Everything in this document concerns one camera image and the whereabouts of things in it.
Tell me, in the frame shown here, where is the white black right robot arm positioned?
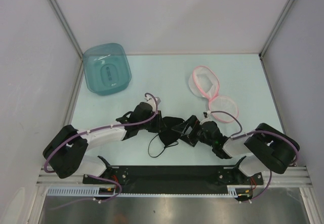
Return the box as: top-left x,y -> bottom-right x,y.
171,116 -> 300,184

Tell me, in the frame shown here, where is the white slotted cable duct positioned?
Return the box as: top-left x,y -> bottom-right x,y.
47,186 -> 251,198

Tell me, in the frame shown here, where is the teal plastic tub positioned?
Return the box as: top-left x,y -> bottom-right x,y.
83,43 -> 132,96

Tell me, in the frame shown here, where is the aluminium front frame rail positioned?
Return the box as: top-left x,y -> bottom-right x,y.
36,166 -> 312,188

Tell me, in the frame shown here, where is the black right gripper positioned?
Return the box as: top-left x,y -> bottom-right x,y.
172,115 -> 214,147

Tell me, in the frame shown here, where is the pink mesh laundry bag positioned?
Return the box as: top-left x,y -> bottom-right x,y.
188,65 -> 239,123

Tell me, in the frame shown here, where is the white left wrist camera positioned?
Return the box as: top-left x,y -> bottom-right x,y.
145,96 -> 161,110

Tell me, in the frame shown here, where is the black bra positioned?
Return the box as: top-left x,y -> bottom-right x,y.
147,117 -> 184,158

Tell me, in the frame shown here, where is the aluminium corner post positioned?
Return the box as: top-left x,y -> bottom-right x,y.
258,0 -> 307,57
37,0 -> 84,57

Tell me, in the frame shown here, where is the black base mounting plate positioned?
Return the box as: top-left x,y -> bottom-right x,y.
83,165 -> 264,200

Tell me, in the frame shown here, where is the aluminium right corner post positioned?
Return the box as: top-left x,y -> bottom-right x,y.
258,0 -> 307,57

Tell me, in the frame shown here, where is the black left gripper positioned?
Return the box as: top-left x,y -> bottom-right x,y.
138,110 -> 167,133

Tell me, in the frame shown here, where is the aluminium left corner post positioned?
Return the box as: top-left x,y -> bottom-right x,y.
37,0 -> 84,57

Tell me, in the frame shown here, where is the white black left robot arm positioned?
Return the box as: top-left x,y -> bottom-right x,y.
43,97 -> 161,183

